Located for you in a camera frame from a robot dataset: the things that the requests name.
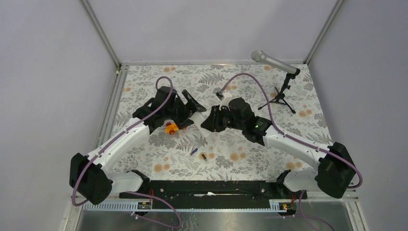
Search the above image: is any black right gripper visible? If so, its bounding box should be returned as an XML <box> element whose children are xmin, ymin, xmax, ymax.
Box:
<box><xmin>201</xmin><ymin>104</ymin><xmax>245</xmax><ymax>132</ymax></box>

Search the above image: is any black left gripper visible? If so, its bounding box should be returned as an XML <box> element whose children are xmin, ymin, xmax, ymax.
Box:
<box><xmin>164</xmin><ymin>90</ymin><xmax>206</xmax><ymax>129</ymax></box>

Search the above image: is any white remote control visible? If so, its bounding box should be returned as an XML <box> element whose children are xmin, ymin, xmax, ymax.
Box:
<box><xmin>191</xmin><ymin>112</ymin><xmax>211</xmax><ymax>138</ymax></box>

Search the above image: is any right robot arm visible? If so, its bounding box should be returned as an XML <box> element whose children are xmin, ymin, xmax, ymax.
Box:
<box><xmin>200</xmin><ymin>98</ymin><xmax>357</xmax><ymax>199</ymax></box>

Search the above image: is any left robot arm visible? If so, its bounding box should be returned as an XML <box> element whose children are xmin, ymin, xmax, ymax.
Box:
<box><xmin>69</xmin><ymin>86</ymin><xmax>206</xmax><ymax>205</ymax></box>

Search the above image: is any orange toy car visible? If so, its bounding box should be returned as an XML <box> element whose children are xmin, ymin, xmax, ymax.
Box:
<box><xmin>165</xmin><ymin>122</ymin><xmax>186</xmax><ymax>135</ymax></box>

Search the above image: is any black microphone tripod stand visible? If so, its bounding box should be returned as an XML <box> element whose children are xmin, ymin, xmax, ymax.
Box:
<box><xmin>258</xmin><ymin>73</ymin><xmax>296</xmax><ymax>114</ymax></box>

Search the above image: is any floral patterned table mat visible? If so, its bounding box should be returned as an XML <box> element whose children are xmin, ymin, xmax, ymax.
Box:
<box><xmin>112</xmin><ymin>64</ymin><xmax>332</xmax><ymax>180</ymax></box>

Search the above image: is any silver microphone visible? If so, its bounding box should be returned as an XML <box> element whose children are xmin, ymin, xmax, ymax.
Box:
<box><xmin>251</xmin><ymin>51</ymin><xmax>300</xmax><ymax>76</ymax></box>

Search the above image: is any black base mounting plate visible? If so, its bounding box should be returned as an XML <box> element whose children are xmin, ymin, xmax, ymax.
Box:
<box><xmin>138</xmin><ymin>180</ymin><xmax>307</xmax><ymax>209</ymax></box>

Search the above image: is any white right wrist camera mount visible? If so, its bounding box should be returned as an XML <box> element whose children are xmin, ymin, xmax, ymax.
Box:
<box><xmin>216</xmin><ymin>91</ymin><xmax>232</xmax><ymax>110</ymax></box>

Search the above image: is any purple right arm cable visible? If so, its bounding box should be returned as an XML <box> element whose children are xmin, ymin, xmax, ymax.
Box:
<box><xmin>217</xmin><ymin>73</ymin><xmax>363</xmax><ymax>189</ymax></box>

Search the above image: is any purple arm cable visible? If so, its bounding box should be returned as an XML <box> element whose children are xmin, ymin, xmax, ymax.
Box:
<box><xmin>217</xmin><ymin>73</ymin><xmax>363</xmax><ymax>189</ymax></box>
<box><xmin>71</xmin><ymin>76</ymin><xmax>174</xmax><ymax>207</ymax></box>

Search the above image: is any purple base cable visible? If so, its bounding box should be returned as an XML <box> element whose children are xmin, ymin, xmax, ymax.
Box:
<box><xmin>127</xmin><ymin>192</ymin><xmax>184</xmax><ymax>229</ymax></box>

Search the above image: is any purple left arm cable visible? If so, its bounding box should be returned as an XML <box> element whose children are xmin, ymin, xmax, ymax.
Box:
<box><xmin>71</xmin><ymin>76</ymin><xmax>174</xmax><ymax>207</ymax></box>

